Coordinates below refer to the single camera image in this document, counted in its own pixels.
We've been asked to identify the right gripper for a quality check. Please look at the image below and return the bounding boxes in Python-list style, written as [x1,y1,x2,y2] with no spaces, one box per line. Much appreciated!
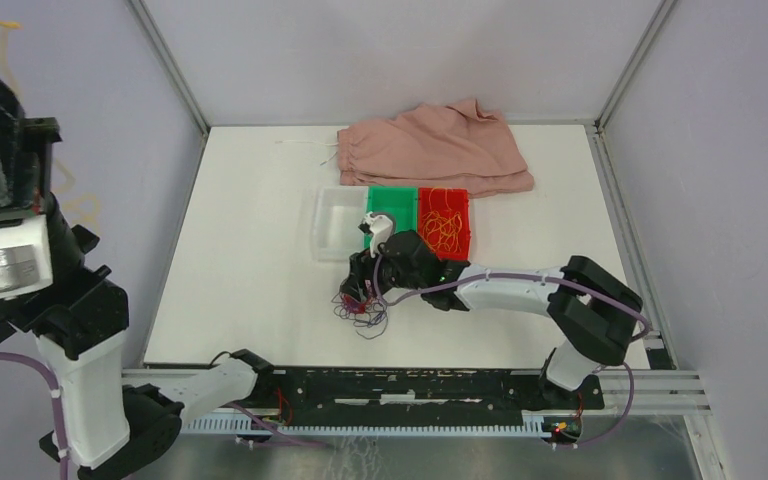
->
[340,235,424,303]

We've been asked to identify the yellow cable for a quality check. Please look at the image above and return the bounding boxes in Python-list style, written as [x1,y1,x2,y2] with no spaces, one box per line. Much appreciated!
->
[0,0,104,233]

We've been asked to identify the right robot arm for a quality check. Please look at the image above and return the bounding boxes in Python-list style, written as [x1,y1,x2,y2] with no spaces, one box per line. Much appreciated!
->
[338,230,651,408]

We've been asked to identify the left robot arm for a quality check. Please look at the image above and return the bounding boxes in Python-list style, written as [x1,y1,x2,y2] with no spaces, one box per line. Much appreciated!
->
[0,79,275,479]

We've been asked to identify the white plastic bin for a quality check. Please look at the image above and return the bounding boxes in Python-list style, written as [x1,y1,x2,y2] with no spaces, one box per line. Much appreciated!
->
[311,186,368,262]

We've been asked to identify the green plastic bin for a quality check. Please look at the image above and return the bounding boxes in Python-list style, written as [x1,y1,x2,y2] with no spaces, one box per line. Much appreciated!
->
[363,186,419,233]

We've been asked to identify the red plastic bin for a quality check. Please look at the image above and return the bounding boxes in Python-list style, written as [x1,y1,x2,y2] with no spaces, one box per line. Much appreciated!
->
[417,187,471,261]

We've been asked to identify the pink cloth shorts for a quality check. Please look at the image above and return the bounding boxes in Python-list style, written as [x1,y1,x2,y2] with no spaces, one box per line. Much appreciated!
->
[336,99,535,198]

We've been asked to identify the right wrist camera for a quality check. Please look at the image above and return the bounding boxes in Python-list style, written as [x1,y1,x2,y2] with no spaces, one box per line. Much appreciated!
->
[358,211,396,258]

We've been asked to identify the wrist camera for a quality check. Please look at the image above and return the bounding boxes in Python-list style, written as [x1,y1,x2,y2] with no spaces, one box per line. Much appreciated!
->
[358,211,396,258]
[0,215,53,300]

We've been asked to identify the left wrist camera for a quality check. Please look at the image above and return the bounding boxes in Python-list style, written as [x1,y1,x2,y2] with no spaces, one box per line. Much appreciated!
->
[0,215,53,300]

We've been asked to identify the white drawstring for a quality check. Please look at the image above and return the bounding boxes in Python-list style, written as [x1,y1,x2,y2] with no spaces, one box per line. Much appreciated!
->
[275,139,338,166]

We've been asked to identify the white cable duct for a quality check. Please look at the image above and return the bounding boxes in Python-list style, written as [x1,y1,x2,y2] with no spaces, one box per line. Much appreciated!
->
[182,410,551,439]

